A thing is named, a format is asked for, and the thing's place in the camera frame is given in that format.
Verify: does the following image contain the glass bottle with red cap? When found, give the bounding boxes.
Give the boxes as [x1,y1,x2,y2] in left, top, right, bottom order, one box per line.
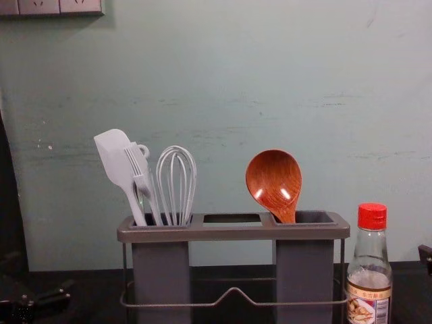
[346,202,394,324]

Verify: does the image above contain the brown wooden spoon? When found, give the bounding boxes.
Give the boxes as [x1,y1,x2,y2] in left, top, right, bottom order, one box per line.
[245,148,303,224]

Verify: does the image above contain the grey plastic utensil cup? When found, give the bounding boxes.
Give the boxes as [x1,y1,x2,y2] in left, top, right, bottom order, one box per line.
[129,212,194,324]
[271,209,339,324]

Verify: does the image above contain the grey metal wire rack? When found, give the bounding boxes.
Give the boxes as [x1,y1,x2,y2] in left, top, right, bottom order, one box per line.
[117,211,351,324]

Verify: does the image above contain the black table cloth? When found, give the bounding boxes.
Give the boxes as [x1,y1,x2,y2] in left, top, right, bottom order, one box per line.
[0,259,432,324]

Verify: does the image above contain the pale grey silicone whisk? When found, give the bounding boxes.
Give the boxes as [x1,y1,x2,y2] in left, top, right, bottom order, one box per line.
[155,145,198,227]

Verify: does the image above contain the pale grey silicone spatula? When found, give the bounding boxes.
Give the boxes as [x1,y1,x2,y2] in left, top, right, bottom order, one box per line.
[93,128,149,227]

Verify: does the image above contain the grey wall socket panel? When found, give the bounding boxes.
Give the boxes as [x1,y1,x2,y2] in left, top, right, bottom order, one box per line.
[0,0,105,18]

